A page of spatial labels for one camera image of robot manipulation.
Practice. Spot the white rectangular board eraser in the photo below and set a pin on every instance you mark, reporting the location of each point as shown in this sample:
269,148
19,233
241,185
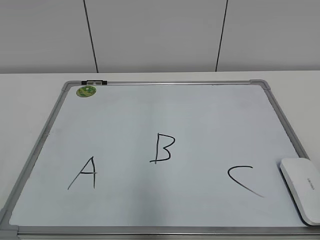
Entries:
303,180

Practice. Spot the white aluminium-framed whiteboard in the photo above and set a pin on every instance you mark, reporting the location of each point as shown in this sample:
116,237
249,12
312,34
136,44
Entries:
159,160

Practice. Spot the green round magnet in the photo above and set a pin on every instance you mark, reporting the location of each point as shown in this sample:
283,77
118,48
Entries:
86,91

